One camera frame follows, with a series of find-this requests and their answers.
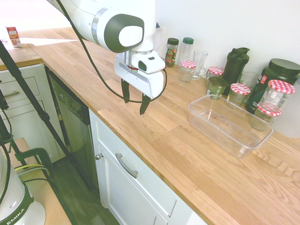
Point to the spice jar with black lid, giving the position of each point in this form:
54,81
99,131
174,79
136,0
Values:
171,54

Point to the tall clear glass mug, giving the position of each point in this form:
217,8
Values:
199,62

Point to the clear bottle with green lid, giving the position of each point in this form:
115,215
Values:
186,51

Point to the red and white carton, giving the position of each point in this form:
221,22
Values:
14,36

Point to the glass jar red checked lid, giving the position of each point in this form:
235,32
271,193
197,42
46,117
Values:
239,90
269,112
187,64
215,70

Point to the black camera tripod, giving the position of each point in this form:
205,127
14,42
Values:
30,93

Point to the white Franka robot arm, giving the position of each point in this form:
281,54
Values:
105,23

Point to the black shaker bottle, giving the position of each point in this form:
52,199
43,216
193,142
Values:
235,65

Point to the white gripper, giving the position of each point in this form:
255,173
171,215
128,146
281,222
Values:
140,80

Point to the stainless steel dishwasher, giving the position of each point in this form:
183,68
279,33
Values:
72,117

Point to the clear drinking glass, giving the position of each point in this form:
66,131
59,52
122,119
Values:
249,78

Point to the large jar red checked lid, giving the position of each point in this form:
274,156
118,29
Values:
281,87

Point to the round metal cabinet knob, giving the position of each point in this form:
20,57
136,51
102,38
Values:
99,156

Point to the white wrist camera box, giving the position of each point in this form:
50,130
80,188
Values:
150,63

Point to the large black protein tub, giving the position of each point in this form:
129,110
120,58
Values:
283,70

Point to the clear plastic container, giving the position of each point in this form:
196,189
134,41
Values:
225,131

